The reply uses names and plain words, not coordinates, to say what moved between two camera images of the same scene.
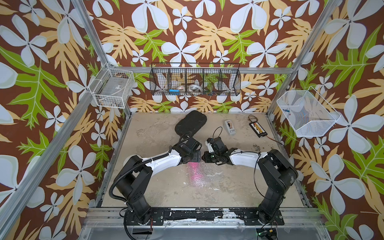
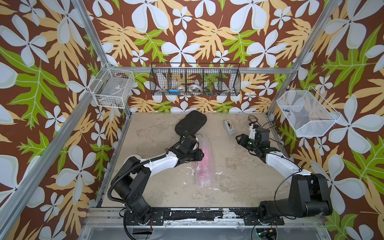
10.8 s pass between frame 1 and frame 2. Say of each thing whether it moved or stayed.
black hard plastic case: stayed
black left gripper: stayed
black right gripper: moved
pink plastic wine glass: moved
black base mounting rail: stayed
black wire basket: stayed
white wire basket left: stayed
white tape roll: stayed
